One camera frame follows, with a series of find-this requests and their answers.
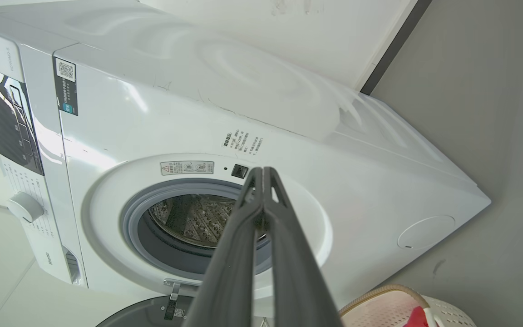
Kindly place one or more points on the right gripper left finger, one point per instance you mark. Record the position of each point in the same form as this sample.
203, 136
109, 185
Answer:
229, 272

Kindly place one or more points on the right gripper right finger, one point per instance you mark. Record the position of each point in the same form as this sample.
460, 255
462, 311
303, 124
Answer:
293, 272

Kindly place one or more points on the red clothing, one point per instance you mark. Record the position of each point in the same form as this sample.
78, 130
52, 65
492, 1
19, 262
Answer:
418, 319

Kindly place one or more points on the stainless steel washing machine drum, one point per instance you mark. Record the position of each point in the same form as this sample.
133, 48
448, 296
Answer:
193, 220

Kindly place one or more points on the black round washer door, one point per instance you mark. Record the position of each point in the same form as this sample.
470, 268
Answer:
148, 315

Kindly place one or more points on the cream perforated laundry basket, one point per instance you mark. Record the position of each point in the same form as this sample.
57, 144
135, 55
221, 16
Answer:
379, 313

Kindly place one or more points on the white round control dial knob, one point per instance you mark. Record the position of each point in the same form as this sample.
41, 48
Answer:
25, 207

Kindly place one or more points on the black glossy control display panel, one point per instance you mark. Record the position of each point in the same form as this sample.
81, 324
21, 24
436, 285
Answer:
7, 122

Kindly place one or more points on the silver door hinge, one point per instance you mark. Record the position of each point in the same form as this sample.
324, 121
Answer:
174, 295

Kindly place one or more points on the grey rubber door gasket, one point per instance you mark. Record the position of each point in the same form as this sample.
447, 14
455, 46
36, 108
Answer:
170, 259

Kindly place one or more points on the door QR code sticker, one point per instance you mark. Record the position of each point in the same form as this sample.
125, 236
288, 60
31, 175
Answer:
179, 313

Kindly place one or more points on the black door latch socket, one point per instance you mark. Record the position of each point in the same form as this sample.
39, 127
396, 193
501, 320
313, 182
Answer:
239, 170

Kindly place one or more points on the grey warning sticker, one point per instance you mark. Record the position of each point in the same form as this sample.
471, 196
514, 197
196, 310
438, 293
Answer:
187, 167

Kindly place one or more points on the white front-load washing machine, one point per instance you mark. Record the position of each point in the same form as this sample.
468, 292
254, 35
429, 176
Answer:
357, 172

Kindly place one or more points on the small text label sticker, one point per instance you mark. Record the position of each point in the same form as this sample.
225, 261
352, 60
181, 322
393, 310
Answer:
242, 143

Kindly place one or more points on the round filter cover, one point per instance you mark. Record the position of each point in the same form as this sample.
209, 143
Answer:
426, 232

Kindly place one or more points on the tall QR code sticker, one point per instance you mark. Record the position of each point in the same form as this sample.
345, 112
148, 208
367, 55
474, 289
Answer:
66, 86

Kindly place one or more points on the dark wall baseboard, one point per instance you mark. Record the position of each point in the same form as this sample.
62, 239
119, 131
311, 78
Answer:
395, 45

